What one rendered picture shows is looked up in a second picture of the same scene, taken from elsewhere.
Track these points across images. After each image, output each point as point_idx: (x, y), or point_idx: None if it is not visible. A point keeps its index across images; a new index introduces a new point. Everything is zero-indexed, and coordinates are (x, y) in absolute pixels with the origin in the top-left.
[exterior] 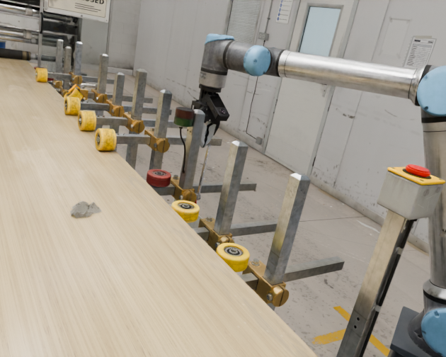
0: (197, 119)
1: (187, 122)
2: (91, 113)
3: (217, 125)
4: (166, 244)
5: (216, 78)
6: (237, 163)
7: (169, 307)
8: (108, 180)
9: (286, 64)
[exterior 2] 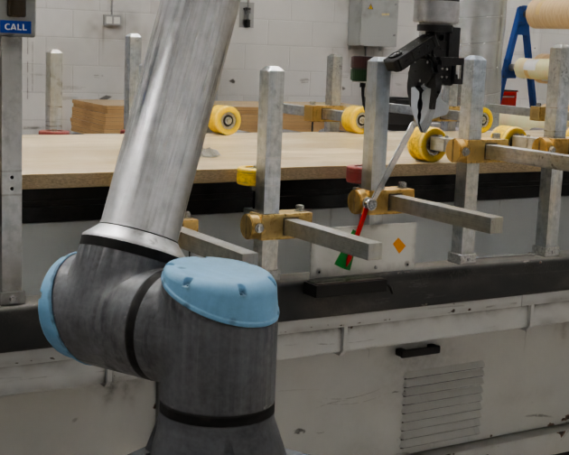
0: (369, 69)
1: (352, 72)
2: (507, 128)
3: (433, 90)
4: None
5: (415, 5)
6: (261, 96)
7: (33, 162)
8: (305, 160)
9: None
